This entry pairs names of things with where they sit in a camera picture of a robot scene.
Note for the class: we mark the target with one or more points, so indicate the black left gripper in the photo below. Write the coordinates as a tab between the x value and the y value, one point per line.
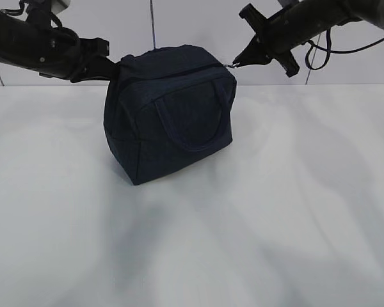
67	56

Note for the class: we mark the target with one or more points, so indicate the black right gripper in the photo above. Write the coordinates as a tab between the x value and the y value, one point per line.
269	42

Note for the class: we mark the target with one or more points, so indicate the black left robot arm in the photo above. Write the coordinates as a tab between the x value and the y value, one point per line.
32	37

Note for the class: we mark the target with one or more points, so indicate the navy blue lunch bag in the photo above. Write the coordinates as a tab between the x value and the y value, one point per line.
167	109

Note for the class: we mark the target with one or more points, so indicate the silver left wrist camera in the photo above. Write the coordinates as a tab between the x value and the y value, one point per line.
53	6

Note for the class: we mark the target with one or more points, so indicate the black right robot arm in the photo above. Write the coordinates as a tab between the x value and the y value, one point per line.
296	24

